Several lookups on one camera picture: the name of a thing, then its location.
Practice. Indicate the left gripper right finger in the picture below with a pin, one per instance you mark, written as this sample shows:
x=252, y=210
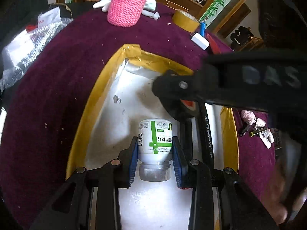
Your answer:
x=180, y=164

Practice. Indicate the person's right hand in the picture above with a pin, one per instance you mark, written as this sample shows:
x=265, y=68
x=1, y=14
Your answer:
x=285, y=196

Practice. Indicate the pink knitted cup sleeve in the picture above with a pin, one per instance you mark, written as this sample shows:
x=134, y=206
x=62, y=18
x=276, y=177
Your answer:
x=125, y=13

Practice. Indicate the white eraser block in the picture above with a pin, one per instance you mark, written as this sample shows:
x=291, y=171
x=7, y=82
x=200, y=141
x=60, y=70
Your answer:
x=200, y=41

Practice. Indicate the red foil snack packet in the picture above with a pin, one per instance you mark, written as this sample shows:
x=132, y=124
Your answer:
x=213, y=45

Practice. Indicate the blue lighter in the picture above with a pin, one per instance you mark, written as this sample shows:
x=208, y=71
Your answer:
x=202, y=28

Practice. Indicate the black electrical tape roll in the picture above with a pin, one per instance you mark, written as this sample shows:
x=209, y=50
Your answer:
x=180, y=110

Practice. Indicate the black marker teal cap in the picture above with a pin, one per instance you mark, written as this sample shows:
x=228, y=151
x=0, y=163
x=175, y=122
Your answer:
x=205, y=138

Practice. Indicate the silver bubble wrap bag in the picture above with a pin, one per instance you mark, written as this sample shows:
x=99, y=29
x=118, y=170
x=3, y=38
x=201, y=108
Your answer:
x=22, y=51

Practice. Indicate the gold-rimmed white tray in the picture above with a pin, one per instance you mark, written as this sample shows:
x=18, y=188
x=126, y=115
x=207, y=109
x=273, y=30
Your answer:
x=120, y=99

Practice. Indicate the purple velvet bedspread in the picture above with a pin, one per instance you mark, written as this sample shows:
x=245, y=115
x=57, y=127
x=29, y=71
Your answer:
x=46, y=109

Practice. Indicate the yellow packing tape roll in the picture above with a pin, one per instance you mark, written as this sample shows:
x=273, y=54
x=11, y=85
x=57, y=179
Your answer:
x=185, y=21

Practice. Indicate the white green-label medicine bottle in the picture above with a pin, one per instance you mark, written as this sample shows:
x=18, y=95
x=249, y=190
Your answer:
x=155, y=149

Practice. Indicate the pink fluffy keychain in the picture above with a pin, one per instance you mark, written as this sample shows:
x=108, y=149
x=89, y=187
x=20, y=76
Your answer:
x=256, y=126

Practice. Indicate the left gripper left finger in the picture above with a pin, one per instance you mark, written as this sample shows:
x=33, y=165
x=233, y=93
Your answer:
x=128, y=165

